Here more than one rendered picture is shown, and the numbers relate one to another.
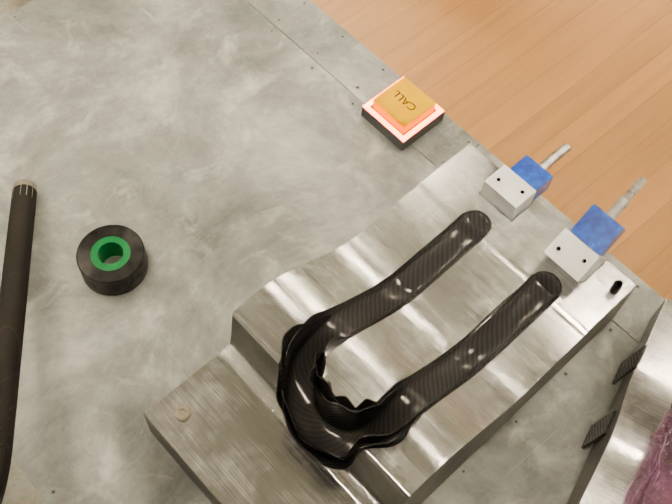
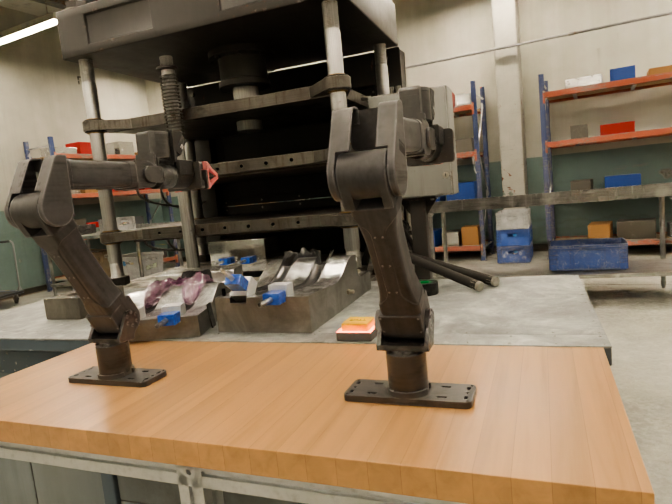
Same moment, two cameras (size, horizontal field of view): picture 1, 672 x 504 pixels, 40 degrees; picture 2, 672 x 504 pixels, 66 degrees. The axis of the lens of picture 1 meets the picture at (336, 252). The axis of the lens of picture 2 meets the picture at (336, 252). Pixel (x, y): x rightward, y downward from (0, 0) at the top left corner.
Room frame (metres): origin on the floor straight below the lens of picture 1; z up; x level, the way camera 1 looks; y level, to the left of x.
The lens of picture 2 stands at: (1.82, -0.52, 1.13)
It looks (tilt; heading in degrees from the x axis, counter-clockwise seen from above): 7 degrees down; 158
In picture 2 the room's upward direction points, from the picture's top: 6 degrees counter-clockwise
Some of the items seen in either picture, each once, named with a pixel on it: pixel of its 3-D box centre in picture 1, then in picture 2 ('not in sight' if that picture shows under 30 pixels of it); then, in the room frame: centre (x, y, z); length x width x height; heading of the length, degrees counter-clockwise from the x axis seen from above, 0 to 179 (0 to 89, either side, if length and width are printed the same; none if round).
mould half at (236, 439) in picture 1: (397, 349); (301, 285); (0.41, -0.08, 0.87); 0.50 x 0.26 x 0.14; 137
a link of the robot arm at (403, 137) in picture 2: not in sight; (391, 155); (1.13, -0.14, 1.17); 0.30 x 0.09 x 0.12; 136
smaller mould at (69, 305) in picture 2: not in sight; (86, 301); (-0.12, -0.68, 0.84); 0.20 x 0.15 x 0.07; 137
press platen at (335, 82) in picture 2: not in sight; (252, 129); (-0.63, 0.09, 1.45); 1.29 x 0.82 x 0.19; 47
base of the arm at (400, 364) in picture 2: not in sight; (407, 371); (1.13, -0.15, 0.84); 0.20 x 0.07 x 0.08; 46
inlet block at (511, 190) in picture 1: (532, 176); (272, 298); (0.65, -0.23, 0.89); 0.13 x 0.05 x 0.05; 137
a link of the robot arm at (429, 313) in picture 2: not in sight; (403, 329); (1.12, -0.14, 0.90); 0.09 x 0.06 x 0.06; 46
